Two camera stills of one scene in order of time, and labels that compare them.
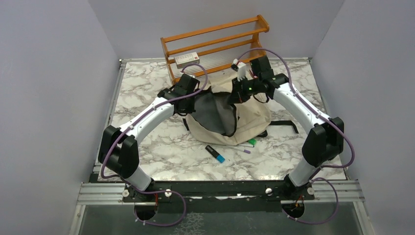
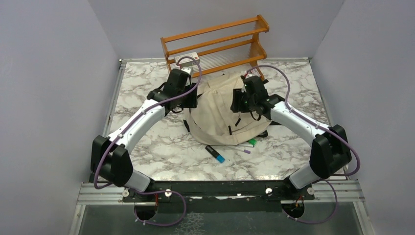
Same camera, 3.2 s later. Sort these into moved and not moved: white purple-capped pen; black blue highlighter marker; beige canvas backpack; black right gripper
Moved: black right gripper
Not moved: black blue highlighter marker; white purple-capped pen; beige canvas backpack
